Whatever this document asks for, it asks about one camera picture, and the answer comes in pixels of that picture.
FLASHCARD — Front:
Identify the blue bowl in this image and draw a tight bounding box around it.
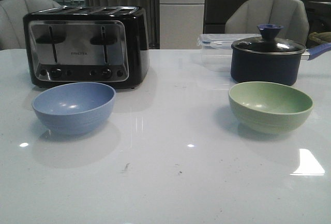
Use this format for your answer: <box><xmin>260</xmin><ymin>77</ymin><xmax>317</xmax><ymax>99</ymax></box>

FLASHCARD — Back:
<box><xmin>32</xmin><ymin>82</ymin><xmax>116</xmax><ymax>135</ymax></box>

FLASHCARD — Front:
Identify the green bowl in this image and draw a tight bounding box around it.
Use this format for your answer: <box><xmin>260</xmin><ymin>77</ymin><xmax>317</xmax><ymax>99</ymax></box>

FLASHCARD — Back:
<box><xmin>228</xmin><ymin>81</ymin><xmax>313</xmax><ymax>134</ymax></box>

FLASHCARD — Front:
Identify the clear plastic food container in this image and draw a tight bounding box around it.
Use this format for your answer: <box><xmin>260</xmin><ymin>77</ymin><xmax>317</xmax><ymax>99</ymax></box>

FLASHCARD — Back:
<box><xmin>198</xmin><ymin>34</ymin><xmax>260</xmax><ymax>72</ymax></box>

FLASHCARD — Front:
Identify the black chrome four-slot toaster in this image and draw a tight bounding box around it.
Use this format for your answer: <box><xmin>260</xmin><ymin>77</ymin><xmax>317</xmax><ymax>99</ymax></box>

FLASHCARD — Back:
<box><xmin>23</xmin><ymin>6</ymin><xmax>149</xmax><ymax>88</ymax></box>

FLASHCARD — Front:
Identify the dark blue saucepan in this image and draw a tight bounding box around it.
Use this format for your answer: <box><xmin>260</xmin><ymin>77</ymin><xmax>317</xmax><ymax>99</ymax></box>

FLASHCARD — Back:
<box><xmin>231</xmin><ymin>43</ymin><xmax>330</xmax><ymax>86</ymax></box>

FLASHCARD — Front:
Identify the white drawer cabinet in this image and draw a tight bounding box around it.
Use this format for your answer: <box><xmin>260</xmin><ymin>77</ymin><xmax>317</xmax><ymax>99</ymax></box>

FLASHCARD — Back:
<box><xmin>159</xmin><ymin>0</ymin><xmax>205</xmax><ymax>50</ymax></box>

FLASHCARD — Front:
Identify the glass pot lid blue knob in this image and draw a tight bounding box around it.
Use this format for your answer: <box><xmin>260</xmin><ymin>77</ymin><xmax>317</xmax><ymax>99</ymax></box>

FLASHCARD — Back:
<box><xmin>231</xmin><ymin>24</ymin><xmax>306</xmax><ymax>55</ymax></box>

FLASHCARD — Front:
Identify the grey armchair right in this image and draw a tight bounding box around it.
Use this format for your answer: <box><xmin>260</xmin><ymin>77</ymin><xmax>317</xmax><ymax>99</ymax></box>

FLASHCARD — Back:
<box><xmin>224</xmin><ymin>0</ymin><xmax>309</xmax><ymax>44</ymax></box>

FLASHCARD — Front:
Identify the grey armchair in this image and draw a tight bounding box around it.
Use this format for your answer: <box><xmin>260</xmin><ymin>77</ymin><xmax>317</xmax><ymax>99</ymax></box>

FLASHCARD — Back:
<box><xmin>224</xmin><ymin>0</ymin><xmax>309</xmax><ymax>44</ymax></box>
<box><xmin>1</xmin><ymin>0</ymin><xmax>60</xmax><ymax>50</ymax></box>

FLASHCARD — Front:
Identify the grey armchair left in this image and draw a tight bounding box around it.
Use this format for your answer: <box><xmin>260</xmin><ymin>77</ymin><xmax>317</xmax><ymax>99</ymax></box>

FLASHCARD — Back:
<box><xmin>1</xmin><ymin>0</ymin><xmax>60</xmax><ymax>50</ymax></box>

